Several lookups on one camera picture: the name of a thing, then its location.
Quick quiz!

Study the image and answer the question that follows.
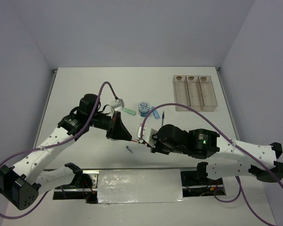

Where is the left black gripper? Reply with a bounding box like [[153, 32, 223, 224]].
[[88, 110, 131, 141]]

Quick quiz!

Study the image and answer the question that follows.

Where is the blue pen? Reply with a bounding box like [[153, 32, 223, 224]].
[[161, 111, 165, 126]]

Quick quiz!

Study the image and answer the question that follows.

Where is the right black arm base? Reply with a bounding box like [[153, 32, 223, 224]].
[[179, 162, 225, 198]]

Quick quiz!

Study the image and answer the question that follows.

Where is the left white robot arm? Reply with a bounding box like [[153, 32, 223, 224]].
[[0, 94, 132, 210]]

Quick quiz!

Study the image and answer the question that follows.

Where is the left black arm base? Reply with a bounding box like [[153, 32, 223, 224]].
[[53, 167, 99, 204]]

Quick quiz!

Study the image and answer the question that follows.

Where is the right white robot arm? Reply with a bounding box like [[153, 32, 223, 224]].
[[142, 124, 283, 184]]

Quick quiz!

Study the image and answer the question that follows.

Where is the green correction tape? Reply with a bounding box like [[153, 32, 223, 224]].
[[122, 107, 136, 116]]

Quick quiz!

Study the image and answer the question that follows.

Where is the blue correction tape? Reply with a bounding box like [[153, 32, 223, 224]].
[[151, 106, 160, 119]]

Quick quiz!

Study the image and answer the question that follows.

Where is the blue jar near back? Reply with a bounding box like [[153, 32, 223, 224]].
[[138, 101, 150, 117]]

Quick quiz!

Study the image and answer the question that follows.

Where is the clear three-compartment organizer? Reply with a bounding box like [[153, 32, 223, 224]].
[[173, 75, 217, 112]]

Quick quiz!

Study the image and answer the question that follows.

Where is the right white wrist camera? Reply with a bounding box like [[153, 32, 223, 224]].
[[137, 126, 158, 146]]

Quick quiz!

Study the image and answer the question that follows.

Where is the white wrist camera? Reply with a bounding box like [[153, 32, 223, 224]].
[[137, 126, 158, 146], [110, 99, 125, 111]]

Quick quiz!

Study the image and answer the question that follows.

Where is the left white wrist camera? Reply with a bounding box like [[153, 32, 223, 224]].
[[110, 99, 125, 111]]

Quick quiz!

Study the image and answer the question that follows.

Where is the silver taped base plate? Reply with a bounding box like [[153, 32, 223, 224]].
[[97, 169, 184, 204]]

